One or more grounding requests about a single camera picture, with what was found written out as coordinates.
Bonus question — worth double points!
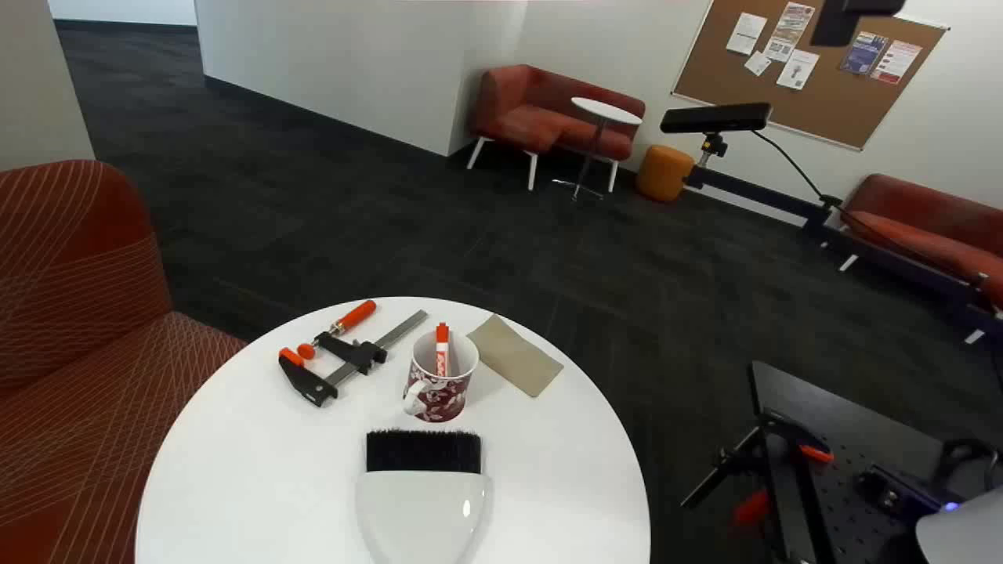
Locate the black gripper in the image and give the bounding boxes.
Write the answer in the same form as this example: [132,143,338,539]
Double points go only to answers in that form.
[809,0,909,50]

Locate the orange white marker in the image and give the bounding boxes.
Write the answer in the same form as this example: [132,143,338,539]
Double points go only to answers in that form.
[431,319,454,386]

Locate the blue printed flyer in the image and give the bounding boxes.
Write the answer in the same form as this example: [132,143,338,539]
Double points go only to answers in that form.
[839,27,892,78]

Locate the white red printed flyer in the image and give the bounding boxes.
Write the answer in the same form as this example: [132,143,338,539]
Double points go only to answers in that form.
[762,0,818,65]

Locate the white paper red header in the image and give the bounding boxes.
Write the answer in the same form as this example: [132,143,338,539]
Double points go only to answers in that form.
[867,39,924,87]

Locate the white paper sheet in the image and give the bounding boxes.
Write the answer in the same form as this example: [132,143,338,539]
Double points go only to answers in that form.
[725,10,771,59]
[775,48,823,95]

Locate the cork pin board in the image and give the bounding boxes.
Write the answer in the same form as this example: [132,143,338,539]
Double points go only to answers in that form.
[670,0,949,154]

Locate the red bench couch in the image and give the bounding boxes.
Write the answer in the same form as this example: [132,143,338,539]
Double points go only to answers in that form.
[835,171,1003,317]

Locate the orange round pouf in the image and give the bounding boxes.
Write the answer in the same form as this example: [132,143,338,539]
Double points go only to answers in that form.
[633,140,700,203]

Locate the small white round side table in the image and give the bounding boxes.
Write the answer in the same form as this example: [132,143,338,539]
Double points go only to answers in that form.
[548,95,646,203]

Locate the red armchair white legs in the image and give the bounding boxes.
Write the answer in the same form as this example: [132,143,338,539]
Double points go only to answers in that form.
[464,64,649,196]

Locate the white device with blue lights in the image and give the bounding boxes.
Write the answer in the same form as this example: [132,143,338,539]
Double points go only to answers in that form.
[750,356,1003,564]

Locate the black stand leg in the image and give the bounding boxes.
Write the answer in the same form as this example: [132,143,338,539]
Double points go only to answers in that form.
[677,420,768,515]

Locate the beige rectangular cloth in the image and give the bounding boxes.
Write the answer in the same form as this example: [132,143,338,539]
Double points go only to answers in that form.
[464,314,569,402]

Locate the red white patterned mug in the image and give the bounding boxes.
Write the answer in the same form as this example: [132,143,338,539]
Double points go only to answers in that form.
[399,326,484,426]

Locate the red striped sofa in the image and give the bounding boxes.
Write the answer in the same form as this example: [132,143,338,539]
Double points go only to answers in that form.
[0,158,251,564]

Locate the thin black camera cable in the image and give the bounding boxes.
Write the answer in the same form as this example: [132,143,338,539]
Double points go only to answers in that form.
[753,126,847,212]

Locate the black bar stereo camera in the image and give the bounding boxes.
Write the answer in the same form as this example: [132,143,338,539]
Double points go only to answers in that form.
[658,101,775,139]

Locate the black camera mount beam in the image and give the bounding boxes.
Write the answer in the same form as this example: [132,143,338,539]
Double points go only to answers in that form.
[679,129,1003,347]

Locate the orange handled black clamp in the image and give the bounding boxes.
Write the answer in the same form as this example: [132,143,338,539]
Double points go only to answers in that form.
[762,417,839,472]

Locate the orange handled bar clamp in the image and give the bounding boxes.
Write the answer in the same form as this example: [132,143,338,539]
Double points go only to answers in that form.
[277,299,434,410]

